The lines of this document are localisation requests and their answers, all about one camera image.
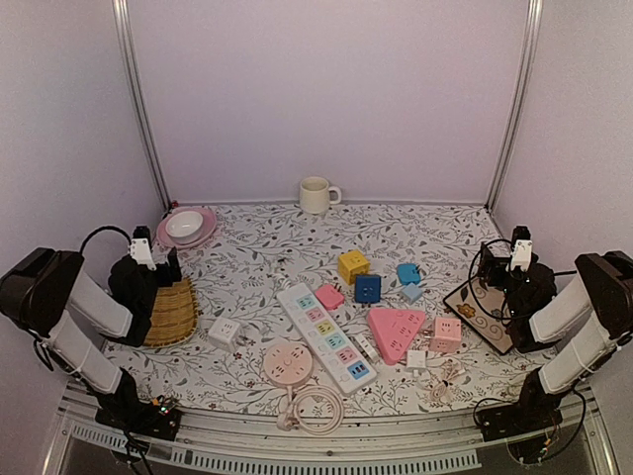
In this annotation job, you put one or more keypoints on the aluminium corner post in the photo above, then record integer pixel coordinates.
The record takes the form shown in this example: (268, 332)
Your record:
(127, 48)
(528, 52)

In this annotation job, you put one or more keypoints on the aluminium corner post left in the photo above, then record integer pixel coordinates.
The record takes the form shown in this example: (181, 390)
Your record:
(127, 48)

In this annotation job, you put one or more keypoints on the white power strip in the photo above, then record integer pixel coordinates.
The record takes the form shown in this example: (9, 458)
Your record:
(338, 356)

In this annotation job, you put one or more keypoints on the front aluminium rail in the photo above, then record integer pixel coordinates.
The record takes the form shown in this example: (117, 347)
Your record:
(225, 443)

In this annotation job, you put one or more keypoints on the pink plate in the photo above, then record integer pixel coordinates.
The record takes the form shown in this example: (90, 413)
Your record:
(209, 226)

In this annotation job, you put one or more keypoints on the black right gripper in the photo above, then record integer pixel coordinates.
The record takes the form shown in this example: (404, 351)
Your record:
(488, 260)

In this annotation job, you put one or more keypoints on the white bowl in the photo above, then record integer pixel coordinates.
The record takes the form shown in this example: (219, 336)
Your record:
(184, 227)

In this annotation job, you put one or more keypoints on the light blue charger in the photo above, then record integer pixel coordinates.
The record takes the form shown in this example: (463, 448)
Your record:
(411, 293)

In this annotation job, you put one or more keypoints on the dark blue plug adapter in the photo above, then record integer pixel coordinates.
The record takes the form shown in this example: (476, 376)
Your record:
(367, 288)

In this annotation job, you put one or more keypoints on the woven bamboo mat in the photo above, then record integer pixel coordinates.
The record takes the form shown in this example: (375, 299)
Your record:
(175, 315)

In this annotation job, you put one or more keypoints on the white charger plug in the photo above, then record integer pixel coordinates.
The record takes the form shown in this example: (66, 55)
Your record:
(366, 348)

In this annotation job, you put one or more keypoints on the cream ceramic mug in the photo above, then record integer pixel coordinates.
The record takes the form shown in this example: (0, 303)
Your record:
(317, 195)

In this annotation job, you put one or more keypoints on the floral coaster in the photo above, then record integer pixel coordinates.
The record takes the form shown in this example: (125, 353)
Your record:
(483, 309)

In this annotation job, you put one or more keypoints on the pink round socket base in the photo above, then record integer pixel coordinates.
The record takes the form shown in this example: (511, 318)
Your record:
(288, 364)

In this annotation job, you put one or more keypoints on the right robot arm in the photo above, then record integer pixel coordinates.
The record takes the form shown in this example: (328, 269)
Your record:
(586, 320)

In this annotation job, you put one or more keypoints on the white tiger cube socket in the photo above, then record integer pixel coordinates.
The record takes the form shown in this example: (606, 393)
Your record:
(227, 334)

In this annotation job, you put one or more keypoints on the pink triangular socket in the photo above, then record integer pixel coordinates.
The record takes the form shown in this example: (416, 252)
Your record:
(394, 330)

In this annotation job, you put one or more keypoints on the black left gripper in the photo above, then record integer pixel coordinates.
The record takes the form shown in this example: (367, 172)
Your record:
(168, 277)

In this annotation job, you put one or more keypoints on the yellow cube socket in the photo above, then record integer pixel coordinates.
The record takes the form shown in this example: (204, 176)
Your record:
(351, 264)

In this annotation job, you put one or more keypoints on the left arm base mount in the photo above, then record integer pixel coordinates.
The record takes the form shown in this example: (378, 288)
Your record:
(123, 409)

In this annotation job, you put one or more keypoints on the pink plug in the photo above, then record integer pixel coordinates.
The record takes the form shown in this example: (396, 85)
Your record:
(330, 296)

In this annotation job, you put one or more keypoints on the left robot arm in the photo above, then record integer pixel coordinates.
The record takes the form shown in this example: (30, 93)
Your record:
(42, 292)

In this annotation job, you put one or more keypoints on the small white usb charger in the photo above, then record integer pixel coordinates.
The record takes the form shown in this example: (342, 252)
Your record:
(416, 360)

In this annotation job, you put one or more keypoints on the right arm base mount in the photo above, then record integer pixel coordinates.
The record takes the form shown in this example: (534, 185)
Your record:
(534, 410)

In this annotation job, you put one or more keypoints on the aluminium corner post right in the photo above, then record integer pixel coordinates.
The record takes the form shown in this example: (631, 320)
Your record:
(528, 52)

